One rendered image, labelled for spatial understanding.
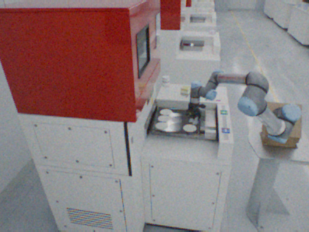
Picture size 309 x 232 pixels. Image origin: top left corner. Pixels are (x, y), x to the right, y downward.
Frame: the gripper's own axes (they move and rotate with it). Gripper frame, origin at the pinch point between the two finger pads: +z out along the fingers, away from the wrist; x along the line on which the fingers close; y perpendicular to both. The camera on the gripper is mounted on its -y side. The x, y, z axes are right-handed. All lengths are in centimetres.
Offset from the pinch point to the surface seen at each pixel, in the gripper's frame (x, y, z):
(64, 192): -39, 97, 34
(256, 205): 51, -29, 75
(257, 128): 31, -43, 9
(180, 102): -27.8, -13.0, -3.4
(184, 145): 5.0, 16.9, 9.2
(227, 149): 35.3, 8.7, 0.3
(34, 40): -33, 92, -75
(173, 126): -10.4, 13.6, 1.4
